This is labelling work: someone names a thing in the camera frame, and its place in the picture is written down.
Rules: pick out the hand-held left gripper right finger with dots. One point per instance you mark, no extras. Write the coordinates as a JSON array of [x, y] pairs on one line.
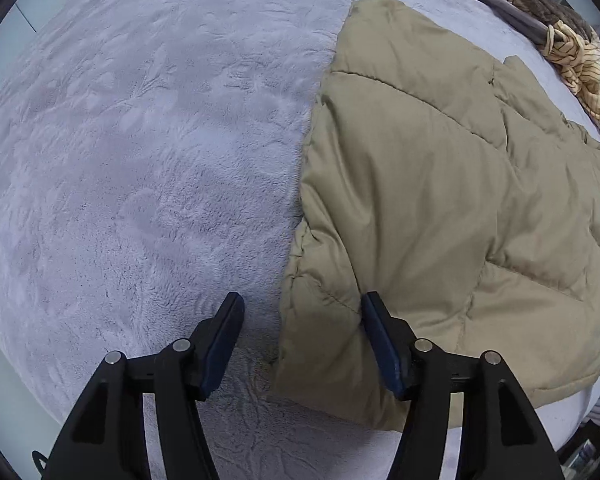
[[385, 350]]

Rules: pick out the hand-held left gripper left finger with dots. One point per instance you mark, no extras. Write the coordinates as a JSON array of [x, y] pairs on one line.
[[215, 355]]

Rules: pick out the khaki puffer jacket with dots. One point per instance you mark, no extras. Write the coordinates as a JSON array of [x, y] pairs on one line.
[[430, 185]]

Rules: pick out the purple fleece blanket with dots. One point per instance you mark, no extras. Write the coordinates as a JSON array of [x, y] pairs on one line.
[[130, 160]]

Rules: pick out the beige striped fleece garment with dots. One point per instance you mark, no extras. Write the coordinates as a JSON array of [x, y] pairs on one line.
[[585, 70]]

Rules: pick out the brown fleece garment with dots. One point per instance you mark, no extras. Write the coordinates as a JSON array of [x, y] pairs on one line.
[[535, 2]]

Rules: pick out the white wardrobe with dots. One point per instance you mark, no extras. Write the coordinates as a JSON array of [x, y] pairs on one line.
[[25, 15]]

